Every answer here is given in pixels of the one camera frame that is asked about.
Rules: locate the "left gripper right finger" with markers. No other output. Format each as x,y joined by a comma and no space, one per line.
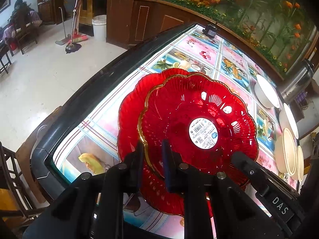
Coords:
174,176

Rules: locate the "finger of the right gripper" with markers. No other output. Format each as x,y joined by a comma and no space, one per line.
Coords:
261,179

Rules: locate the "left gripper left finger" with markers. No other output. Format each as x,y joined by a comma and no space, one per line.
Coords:
134,169

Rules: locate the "beige plastic bowl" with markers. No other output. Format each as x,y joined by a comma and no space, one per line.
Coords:
299,170
285,153

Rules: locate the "small red gold-rimmed plate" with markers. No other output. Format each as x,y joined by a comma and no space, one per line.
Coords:
204,122

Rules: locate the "white paper bowl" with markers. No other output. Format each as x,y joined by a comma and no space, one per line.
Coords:
287,120
265,93

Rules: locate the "colourful fruit pattern tablecloth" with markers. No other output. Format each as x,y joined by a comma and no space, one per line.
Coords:
86,156

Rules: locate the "steel thermos flask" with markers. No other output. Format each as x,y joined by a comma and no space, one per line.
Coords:
296,80

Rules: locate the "red broom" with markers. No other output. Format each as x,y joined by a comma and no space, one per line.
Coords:
77,37

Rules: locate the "small black table device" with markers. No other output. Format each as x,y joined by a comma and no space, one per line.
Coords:
210,30

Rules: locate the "wooden counter cabinet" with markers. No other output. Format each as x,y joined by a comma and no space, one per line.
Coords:
129,22

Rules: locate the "white plastic bucket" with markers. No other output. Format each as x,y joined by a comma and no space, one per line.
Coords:
99,27

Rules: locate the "flower mural panel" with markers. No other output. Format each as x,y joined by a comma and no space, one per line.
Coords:
281,30

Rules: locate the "wooden chair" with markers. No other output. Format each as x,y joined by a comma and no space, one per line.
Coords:
25,31

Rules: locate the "seated person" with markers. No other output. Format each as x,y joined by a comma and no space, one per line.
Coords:
22,14

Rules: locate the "black table frame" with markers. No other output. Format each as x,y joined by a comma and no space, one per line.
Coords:
95,104

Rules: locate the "mop with steel handle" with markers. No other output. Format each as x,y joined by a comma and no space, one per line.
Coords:
71,47

